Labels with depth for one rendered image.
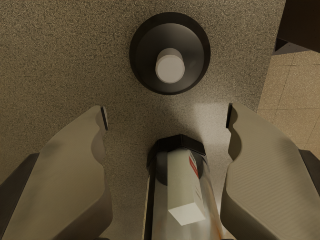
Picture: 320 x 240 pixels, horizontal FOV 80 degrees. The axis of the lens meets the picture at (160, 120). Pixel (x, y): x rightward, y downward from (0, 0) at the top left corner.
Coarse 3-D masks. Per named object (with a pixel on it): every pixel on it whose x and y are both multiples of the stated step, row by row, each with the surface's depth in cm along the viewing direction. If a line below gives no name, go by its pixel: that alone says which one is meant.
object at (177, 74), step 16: (160, 16) 19; (176, 16) 19; (144, 32) 20; (160, 32) 19; (176, 32) 19; (192, 32) 19; (144, 48) 20; (160, 48) 20; (176, 48) 20; (192, 48) 20; (208, 48) 21; (144, 64) 21; (160, 64) 18; (176, 64) 18; (192, 64) 21; (208, 64) 22; (144, 80) 22; (160, 80) 22; (176, 80) 19; (192, 80) 22
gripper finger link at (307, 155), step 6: (300, 150) 7; (306, 150) 7; (306, 156) 7; (312, 156) 7; (306, 162) 7; (312, 162) 7; (318, 162) 7; (312, 168) 6; (318, 168) 6; (312, 174) 6; (318, 174) 6; (312, 180) 6; (318, 180) 6; (318, 186) 6; (318, 192) 6
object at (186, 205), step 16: (160, 160) 27; (176, 160) 26; (192, 160) 26; (160, 176) 25; (176, 176) 24; (192, 176) 24; (208, 176) 26; (160, 192) 23; (176, 192) 22; (192, 192) 22; (208, 192) 23; (160, 208) 21; (176, 208) 20; (192, 208) 20; (208, 208) 21; (160, 224) 19; (176, 224) 19; (192, 224) 19; (208, 224) 19
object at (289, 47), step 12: (288, 0) 79; (300, 0) 71; (312, 0) 65; (288, 12) 79; (300, 12) 72; (312, 12) 66; (288, 24) 80; (300, 24) 73; (312, 24) 67; (288, 36) 81; (300, 36) 73; (312, 36) 67; (276, 48) 109; (288, 48) 110; (300, 48) 110; (312, 48) 68
